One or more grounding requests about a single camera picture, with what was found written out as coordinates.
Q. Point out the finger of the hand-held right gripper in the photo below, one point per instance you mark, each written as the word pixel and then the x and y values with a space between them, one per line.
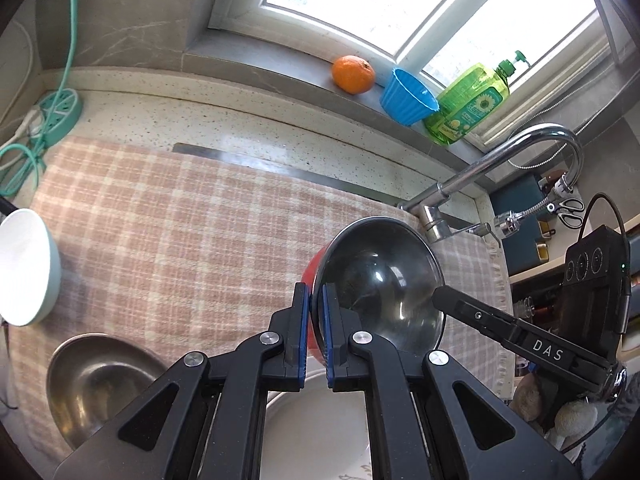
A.
pixel 480 317

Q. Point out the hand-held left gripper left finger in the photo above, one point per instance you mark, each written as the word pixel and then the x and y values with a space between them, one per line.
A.
pixel 300 340

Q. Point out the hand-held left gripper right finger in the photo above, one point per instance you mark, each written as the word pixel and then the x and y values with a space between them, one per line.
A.
pixel 329 340

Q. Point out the red bowl with steel inside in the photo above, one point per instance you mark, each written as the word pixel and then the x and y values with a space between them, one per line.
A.
pixel 380 280

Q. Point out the teal box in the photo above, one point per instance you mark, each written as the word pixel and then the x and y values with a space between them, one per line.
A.
pixel 520 255

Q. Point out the scissors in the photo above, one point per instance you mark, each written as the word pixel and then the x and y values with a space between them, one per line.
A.
pixel 567 215

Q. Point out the white plate with line drawing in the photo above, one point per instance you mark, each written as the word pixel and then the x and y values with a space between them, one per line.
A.
pixel 315 435

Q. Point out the person's fuzzy garment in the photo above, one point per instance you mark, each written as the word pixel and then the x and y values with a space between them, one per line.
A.
pixel 575 417

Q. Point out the chrome faucet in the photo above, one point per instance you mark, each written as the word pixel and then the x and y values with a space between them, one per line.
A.
pixel 480 170

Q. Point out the pink checked cloth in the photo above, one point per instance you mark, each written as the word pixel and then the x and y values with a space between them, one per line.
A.
pixel 175 220

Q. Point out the stainless steel bowl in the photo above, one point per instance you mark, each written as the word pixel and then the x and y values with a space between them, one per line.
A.
pixel 95 385

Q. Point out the green dish soap bottle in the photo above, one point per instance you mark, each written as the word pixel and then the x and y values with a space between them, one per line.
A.
pixel 470 105

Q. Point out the blue ribbed cup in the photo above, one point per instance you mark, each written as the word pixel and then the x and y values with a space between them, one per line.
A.
pixel 405 97

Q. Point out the orange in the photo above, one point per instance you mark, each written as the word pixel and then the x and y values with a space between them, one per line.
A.
pixel 353 74

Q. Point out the light blue bowl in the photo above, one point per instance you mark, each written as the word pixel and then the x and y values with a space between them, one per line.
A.
pixel 25 270

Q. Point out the green power strip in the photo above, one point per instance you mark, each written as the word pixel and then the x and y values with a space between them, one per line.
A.
pixel 62 110

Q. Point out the white window frame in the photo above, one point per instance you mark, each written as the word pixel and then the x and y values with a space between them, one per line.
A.
pixel 235 10

